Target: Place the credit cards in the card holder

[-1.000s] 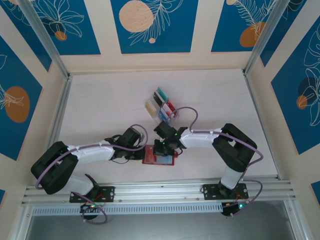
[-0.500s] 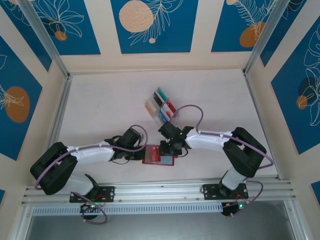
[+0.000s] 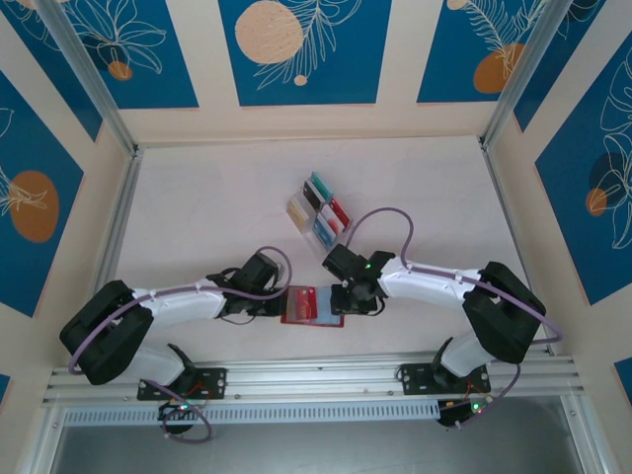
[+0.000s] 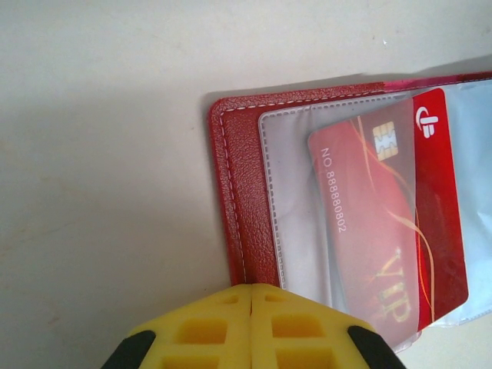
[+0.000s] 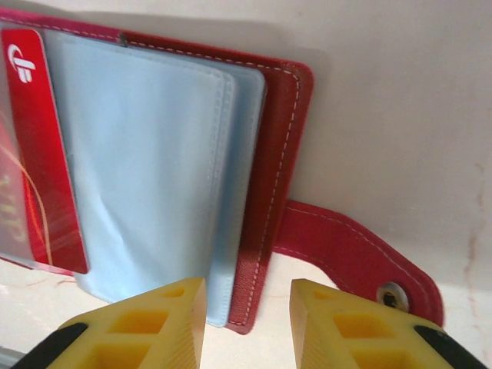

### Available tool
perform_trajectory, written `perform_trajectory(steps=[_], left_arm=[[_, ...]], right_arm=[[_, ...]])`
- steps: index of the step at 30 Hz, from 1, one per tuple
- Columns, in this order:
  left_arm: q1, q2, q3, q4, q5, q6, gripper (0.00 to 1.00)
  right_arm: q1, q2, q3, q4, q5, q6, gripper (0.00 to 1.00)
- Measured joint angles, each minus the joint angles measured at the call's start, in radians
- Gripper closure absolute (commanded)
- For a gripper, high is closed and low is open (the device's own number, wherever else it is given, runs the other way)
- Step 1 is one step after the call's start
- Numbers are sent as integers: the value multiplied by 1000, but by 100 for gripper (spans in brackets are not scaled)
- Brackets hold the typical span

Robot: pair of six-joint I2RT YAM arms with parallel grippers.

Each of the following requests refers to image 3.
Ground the red card holder wallet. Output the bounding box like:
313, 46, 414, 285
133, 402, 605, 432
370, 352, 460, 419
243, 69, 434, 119
279, 284, 347, 329

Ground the clear acrylic card stand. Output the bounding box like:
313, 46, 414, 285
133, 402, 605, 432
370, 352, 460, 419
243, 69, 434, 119
286, 171, 356, 257

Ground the blue credit card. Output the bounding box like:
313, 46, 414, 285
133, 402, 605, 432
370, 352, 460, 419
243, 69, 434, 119
313, 216, 337, 246

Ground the white and red credit card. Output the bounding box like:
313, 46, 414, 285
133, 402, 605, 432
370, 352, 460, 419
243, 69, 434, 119
319, 209, 345, 233

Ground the beige credit card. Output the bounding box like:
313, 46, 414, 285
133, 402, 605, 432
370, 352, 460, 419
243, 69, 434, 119
288, 197, 311, 226

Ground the black credit card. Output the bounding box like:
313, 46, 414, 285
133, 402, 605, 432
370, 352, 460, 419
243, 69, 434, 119
301, 180, 328, 208

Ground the teal credit card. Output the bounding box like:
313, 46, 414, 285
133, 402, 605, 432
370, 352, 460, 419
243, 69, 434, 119
308, 171, 336, 197

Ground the small controller circuit board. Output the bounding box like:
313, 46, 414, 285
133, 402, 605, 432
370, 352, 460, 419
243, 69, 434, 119
437, 397, 495, 429
156, 398, 204, 422

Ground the long aluminium mounting rail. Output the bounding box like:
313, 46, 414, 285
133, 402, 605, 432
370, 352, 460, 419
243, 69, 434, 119
41, 351, 589, 405

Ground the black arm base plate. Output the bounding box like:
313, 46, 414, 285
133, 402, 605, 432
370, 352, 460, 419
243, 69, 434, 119
136, 367, 228, 401
397, 362, 493, 396

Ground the white slotted cable duct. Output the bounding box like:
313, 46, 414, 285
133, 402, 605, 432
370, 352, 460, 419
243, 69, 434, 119
61, 398, 444, 428

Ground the aluminium side rail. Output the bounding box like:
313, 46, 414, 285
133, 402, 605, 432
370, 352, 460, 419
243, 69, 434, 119
479, 137, 553, 356
73, 145, 145, 366

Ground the blue floral wall panel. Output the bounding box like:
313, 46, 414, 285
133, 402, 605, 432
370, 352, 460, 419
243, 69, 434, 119
416, 0, 559, 105
218, 0, 394, 107
534, 46, 632, 306
0, 9, 105, 143
513, 0, 632, 133
46, 0, 200, 111
0, 68, 86, 318

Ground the aluminium frame post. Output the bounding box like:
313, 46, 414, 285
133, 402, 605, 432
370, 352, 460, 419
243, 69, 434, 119
35, 0, 140, 158
481, 0, 569, 149

